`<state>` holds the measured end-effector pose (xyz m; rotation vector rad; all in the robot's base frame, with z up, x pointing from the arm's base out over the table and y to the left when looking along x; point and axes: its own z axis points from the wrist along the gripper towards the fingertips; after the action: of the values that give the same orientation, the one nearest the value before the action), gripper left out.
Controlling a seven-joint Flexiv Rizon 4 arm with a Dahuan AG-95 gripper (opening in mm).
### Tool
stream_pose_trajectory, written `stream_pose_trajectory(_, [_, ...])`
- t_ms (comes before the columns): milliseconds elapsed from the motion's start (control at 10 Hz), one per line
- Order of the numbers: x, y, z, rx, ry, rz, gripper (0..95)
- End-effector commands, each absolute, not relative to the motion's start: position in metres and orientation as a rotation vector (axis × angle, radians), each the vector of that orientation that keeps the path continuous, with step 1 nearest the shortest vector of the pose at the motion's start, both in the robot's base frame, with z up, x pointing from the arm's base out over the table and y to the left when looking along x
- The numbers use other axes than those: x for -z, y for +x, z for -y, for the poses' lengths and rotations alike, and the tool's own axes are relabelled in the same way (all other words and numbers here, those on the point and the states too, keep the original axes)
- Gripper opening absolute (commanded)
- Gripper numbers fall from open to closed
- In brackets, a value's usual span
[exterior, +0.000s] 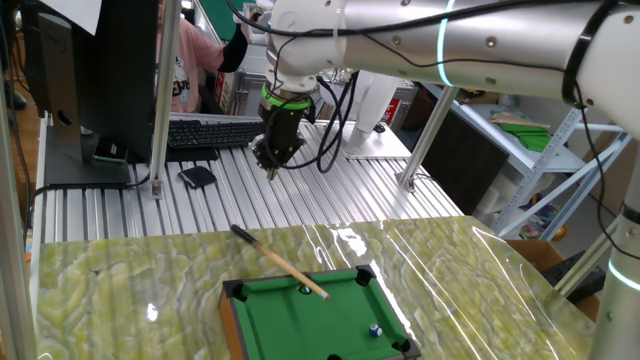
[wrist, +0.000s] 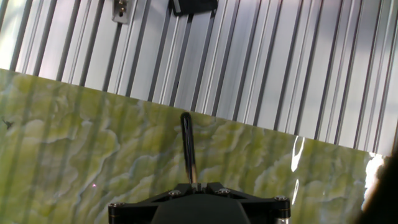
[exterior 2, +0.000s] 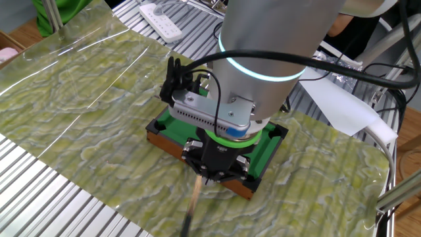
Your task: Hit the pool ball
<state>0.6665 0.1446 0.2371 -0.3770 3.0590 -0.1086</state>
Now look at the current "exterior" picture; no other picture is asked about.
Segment black phone green case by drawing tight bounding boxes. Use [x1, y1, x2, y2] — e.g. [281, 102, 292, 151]
[92, 135, 130, 165]

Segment brown cardboard carton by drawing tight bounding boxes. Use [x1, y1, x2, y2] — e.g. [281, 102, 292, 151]
[589, 134, 640, 216]

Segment dark panel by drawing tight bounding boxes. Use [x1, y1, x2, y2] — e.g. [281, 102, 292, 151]
[421, 107, 510, 216]

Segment white metal shelving rack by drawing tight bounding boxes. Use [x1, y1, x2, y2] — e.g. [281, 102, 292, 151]
[424, 82, 634, 241]

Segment wooden pool cue black handle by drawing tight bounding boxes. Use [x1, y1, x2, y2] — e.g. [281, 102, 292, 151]
[229, 223, 331, 302]

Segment green board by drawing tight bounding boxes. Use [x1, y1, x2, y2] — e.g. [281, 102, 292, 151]
[199, 0, 239, 42]

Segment colourful toys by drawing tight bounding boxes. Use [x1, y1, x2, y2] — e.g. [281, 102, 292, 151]
[517, 199, 570, 242]

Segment black monitor cable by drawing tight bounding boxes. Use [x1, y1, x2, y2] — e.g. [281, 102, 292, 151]
[22, 172, 151, 241]

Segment black device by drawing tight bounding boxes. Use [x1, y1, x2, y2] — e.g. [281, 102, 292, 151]
[542, 249, 607, 305]

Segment black keyboard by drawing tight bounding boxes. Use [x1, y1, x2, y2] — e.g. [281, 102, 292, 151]
[166, 118, 266, 151]

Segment mini pool table green felt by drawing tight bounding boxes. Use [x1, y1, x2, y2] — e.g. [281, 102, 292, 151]
[218, 263, 422, 360]

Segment red box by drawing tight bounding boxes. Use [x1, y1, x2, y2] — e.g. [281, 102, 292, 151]
[384, 98, 402, 126]

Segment white paper sheet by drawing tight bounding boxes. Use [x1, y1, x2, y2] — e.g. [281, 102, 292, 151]
[37, 0, 104, 37]

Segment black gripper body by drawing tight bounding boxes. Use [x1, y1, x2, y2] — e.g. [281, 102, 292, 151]
[257, 102, 317, 164]

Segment open cardboard box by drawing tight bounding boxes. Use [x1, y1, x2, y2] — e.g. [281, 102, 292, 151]
[504, 238, 601, 321]

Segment black computer monitor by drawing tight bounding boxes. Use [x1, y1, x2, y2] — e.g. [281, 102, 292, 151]
[19, 0, 161, 189]

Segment black computer mouse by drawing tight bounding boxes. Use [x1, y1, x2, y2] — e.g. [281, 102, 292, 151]
[177, 164, 219, 190]

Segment black hanging gripper cables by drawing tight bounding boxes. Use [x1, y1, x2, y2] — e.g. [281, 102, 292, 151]
[262, 69, 360, 175]

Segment green wrist flange ring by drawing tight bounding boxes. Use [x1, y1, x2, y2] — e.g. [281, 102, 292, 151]
[259, 82, 314, 111]

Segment green marble pattern mat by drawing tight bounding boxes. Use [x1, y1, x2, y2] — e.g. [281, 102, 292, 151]
[32, 214, 596, 360]

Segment black sleeved forearm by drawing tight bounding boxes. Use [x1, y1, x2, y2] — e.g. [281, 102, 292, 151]
[217, 24, 250, 74]

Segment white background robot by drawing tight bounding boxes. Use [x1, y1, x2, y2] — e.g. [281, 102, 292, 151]
[341, 69, 412, 161]

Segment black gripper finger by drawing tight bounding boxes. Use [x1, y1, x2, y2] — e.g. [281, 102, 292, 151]
[251, 138, 276, 180]
[274, 139, 305, 170]

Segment person in pink shirt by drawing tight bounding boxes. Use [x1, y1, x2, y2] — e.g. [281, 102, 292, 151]
[158, 0, 250, 115]

